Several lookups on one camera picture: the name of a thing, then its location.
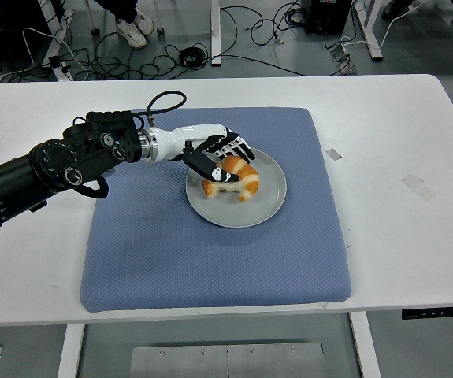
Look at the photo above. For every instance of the black equipment box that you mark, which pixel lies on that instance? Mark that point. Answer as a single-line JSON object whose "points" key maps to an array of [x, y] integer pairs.
{"points": [[324, 15]]}

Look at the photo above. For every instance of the black plug adapter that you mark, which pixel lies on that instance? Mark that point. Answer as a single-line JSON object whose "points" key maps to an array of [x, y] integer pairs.
{"points": [[55, 61]]}

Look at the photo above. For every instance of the chair leg with caster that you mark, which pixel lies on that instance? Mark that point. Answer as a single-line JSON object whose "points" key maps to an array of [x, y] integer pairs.
{"points": [[94, 23]]}

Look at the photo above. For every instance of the grey round plate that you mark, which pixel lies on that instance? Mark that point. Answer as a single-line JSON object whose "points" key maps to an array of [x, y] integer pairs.
{"points": [[257, 212]]}

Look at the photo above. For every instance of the small tape piece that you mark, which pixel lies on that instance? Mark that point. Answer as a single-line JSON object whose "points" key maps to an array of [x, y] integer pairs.
{"points": [[333, 154]]}

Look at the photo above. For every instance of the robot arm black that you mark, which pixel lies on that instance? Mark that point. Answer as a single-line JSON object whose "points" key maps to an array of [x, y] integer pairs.
{"points": [[53, 165]]}

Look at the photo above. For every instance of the large tape piece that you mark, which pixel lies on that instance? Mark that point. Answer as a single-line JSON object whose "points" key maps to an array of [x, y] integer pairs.
{"points": [[418, 187]]}

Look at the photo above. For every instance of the large black cabinet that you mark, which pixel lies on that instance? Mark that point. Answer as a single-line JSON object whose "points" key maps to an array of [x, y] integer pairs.
{"points": [[5, 27]]}

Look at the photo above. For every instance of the blue quilted mat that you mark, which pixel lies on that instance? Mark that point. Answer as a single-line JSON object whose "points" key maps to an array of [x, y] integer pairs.
{"points": [[210, 267]]}

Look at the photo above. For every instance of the white desk leg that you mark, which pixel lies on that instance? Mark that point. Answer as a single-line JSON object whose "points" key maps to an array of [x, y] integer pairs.
{"points": [[370, 31], [58, 23], [215, 31]]}

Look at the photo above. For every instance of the black table control panel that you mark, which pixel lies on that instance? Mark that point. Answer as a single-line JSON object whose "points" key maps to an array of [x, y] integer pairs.
{"points": [[439, 313]]}

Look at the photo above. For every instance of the croissant bread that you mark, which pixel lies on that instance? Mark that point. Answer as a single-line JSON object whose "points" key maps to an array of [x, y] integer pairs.
{"points": [[247, 179]]}

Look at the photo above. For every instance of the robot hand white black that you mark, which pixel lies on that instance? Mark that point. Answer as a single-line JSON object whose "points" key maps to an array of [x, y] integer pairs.
{"points": [[186, 138]]}

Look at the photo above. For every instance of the person's leg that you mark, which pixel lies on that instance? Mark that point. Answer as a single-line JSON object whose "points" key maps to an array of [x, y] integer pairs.
{"points": [[119, 8]]}

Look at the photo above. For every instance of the white table leg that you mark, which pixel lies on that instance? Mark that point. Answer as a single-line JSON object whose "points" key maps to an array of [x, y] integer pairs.
{"points": [[70, 350], [366, 346]]}

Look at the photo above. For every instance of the person's foot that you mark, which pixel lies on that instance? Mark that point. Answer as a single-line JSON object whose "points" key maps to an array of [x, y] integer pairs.
{"points": [[131, 34], [144, 21], [395, 8]]}

